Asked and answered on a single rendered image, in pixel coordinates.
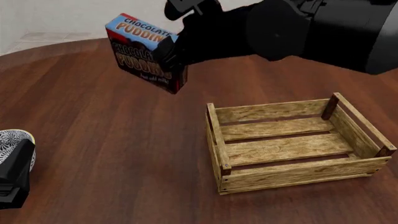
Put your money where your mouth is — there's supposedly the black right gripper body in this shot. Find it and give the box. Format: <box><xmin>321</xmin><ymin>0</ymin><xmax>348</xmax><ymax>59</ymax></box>
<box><xmin>178</xmin><ymin>6</ymin><xmax>253</xmax><ymax>67</ymax></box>

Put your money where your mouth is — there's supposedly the chocolate pudding box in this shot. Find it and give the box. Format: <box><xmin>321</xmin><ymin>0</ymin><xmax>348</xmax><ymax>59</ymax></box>
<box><xmin>105</xmin><ymin>12</ymin><xmax>189</xmax><ymax>95</ymax></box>

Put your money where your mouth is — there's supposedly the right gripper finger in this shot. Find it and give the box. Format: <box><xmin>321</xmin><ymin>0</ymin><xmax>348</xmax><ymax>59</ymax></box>
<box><xmin>155</xmin><ymin>36</ymin><xmax>188</xmax><ymax>72</ymax></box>

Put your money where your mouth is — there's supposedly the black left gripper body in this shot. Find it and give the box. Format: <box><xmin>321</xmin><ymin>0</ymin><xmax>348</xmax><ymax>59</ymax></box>
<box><xmin>0</xmin><ymin>177</ymin><xmax>31</xmax><ymax>210</ymax></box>

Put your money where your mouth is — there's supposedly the black white patterned bowl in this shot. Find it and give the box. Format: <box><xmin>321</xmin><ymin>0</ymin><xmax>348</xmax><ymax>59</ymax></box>
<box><xmin>0</xmin><ymin>129</ymin><xmax>37</xmax><ymax>172</ymax></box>

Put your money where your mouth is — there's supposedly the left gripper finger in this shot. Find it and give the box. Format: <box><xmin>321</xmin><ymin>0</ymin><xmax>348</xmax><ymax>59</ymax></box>
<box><xmin>0</xmin><ymin>139</ymin><xmax>36</xmax><ymax>181</ymax></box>

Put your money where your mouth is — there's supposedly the wooden slat tray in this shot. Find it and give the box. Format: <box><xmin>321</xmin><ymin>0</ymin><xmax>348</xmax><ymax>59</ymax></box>
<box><xmin>205</xmin><ymin>91</ymin><xmax>397</xmax><ymax>196</ymax></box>

